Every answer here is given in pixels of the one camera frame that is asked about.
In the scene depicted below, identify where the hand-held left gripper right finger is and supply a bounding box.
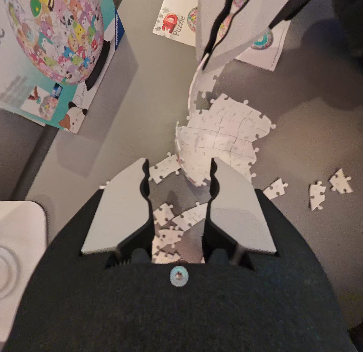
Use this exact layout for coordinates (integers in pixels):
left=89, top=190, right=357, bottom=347
left=202, top=157, right=277, bottom=254

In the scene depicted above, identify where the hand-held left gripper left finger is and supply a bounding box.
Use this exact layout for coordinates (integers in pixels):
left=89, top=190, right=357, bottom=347
left=82, top=158, right=155, bottom=256

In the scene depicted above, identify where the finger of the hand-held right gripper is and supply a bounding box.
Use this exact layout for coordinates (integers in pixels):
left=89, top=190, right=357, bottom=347
left=203, top=0, right=299, bottom=72
left=195, top=0, right=237, bottom=65

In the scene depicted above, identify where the partly built white puzzle ball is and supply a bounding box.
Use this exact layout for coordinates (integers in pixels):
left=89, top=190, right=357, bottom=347
left=174, top=52, right=276, bottom=188

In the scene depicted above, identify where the puzzle instruction leaflet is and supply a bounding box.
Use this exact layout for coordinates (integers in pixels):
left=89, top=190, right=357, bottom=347
left=153, top=0, right=292, bottom=72

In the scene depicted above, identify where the cluster of puzzle pieces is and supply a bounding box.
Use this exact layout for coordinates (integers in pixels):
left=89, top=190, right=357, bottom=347
left=152, top=202, right=209, bottom=264

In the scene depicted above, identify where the colourful puzzle ball box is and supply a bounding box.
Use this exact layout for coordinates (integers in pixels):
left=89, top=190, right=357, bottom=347
left=0, top=0, right=125, bottom=134

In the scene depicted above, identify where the white stand with base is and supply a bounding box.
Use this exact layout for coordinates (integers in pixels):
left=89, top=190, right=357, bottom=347
left=0, top=201, right=48, bottom=336

